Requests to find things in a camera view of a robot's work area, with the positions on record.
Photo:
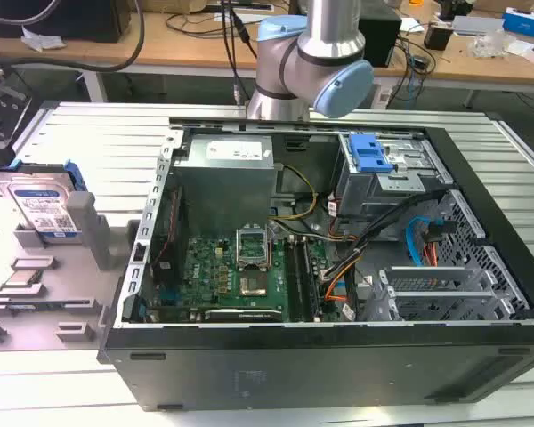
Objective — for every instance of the grey parts rack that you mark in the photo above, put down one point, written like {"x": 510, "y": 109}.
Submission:
{"x": 71, "y": 276}

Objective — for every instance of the green motherboard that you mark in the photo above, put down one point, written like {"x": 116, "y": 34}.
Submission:
{"x": 209, "y": 276}

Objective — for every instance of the black graphics card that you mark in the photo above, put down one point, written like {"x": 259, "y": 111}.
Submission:
{"x": 245, "y": 315}

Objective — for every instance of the black case fan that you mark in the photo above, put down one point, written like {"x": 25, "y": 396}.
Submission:
{"x": 167, "y": 249}

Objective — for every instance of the black speaker box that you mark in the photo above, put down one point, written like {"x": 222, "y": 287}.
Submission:
{"x": 382, "y": 37}

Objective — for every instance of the small black box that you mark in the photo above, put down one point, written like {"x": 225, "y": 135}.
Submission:
{"x": 437, "y": 36}

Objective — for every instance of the metal disk bay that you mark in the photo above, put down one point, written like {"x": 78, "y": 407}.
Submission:
{"x": 431, "y": 289}

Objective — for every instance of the clear plastic bag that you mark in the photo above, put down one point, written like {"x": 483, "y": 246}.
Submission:
{"x": 491, "y": 44}

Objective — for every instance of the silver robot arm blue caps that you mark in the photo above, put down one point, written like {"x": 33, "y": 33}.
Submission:
{"x": 320, "y": 35}

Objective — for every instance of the blue plastic drive latch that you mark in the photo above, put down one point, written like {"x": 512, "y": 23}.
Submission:
{"x": 368, "y": 153}

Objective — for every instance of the blue cardboard box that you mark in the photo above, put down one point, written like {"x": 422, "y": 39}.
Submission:
{"x": 527, "y": 21}

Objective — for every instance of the grey flat box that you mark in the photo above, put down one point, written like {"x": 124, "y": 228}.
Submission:
{"x": 476, "y": 24}

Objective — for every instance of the metal drive cage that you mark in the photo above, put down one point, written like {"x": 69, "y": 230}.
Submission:
{"x": 382, "y": 191}

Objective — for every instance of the large black box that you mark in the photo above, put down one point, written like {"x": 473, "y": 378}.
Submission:
{"x": 58, "y": 20}

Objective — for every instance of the black open PC case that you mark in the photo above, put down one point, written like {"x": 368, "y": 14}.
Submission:
{"x": 293, "y": 369}

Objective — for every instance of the hard disk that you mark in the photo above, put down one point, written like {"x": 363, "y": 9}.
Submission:
{"x": 40, "y": 204}

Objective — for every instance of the crumpled white paper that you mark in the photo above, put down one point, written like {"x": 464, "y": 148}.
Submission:
{"x": 42, "y": 39}

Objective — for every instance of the silver CPU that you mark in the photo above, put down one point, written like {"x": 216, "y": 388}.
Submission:
{"x": 23, "y": 278}

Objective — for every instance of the CPU socket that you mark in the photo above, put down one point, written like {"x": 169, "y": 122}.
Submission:
{"x": 253, "y": 285}

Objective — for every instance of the black RAM slot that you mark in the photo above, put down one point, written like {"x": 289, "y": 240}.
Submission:
{"x": 309, "y": 284}
{"x": 293, "y": 280}

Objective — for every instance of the grey power supply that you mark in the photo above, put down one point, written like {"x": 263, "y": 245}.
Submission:
{"x": 224, "y": 178}

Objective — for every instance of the wooden desk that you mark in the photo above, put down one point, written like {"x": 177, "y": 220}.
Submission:
{"x": 471, "y": 71}

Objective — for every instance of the green RAM stick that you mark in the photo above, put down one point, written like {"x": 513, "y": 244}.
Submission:
{"x": 40, "y": 306}

